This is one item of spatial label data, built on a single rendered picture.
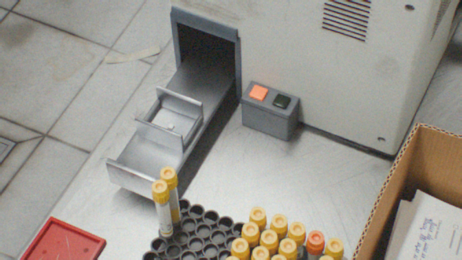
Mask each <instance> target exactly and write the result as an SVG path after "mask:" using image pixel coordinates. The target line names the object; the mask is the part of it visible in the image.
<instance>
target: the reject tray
mask: <svg viewBox="0 0 462 260"><path fill-rule="evenodd" d="M106 244H107V241H106V239H103V238H102V237H99V236H97V235H95V234H92V233H90V232H87V231H85V230H83V229H80V228H78V227H76V226H73V225H71V224H68V223H66V222H64V221H61V220H59V219H57V218H55V217H53V216H50V218H48V220H47V221H46V222H45V224H44V226H43V227H42V229H41V230H40V232H38V234H37V235H36V236H35V238H34V239H33V242H32V243H31V244H30V246H28V248H27V249H26V251H25V252H24V253H23V256H22V257H21V258H20V259H19V260H96V259H97V257H99V255H100V253H101V252H102V249H103V248H104V247H105V245H106Z"/></svg>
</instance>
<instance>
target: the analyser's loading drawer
mask: <svg viewBox="0 0 462 260"><path fill-rule="evenodd" d="M235 80H236V64H235V54H232V53H229V52H227V51H224V50H220V49H218V48H216V47H214V46H212V45H209V44H206V43H203V42H201V41H196V43H195V44H194V45H193V47H192V48H191V51H190V52H189V53H188V55H187V57H186V58H185V59H184V61H182V63H181V65H180V66H179V67H178V69H177V71H176V72H175V73H174V75H173V77H172V78H171V79H170V81H169V82H168V84H167V85H166V86H165V88H163V87H160V86H158V85H157V86H156V89H155V90H156V95H157V100H156V101H155V102H154V103H153V105H152V107H151V108H150V109H149V111H148V113H147V114H146V115H145V117H144V119H141V118H138V117H135V119H134V120H135V124H136V128H137V130H136V131H135V133H134V134H133V136H132V137H131V139H130V140H129V142H128V143H127V145H126V147H125V148H124V150H123V152H122V153H121V154H120V155H119V156H118V158H117V159H116V161H115V160H112V159H110V158H107V160H106V162H105V164H106V167H107V171H108V174H109V179H110V182H111V183H114V184H116V185H118V186H121V187H123V188H126V189H129V190H130V191H133V192H136V193H138V194H141V195H143V196H145V197H148V198H150V199H153V198H152V194H151V192H152V191H151V190H152V184H153V182H155V181H156V180H160V171H161V170H162V169H163V168H164V167H167V166H169V167H172V168H173V169H174V170H175V174H176V175H177V174H178V173H179V172H180V170H181V168H182V167H183V165H184V163H185V162H186V160H187V159H188V156H189V155H190V153H191V151H192V150H193V148H194V147H195V145H196V143H197V142H198V140H199V139H200V137H201V135H202V133H203V132H204V130H205V129H206V127H207V126H208V124H209V122H210V121H211V119H212V117H213V116H214V114H215V112H216V111H217V110H218V108H219V106H220V104H221V103H222V101H223V99H224V98H225V96H226V95H227V93H228V92H229V90H230V88H231V86H232V85H233V83H234V82H235ZM169 123H171V124H174V125H175V127H174V129H173V130H171V129H167V126H168V125H169Z"/></svg>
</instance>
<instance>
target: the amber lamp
mask: <svg viewBox="0 0 462 260"><path fill-rule="evenodd" d="M266 93H267V89H265V88H263V87H259V86H257V85H255V86H254V88H253V90H252V91H251V93H250V97H253V98H255V99H258V100H263V99H264V97H265V95H266Z"/></svg>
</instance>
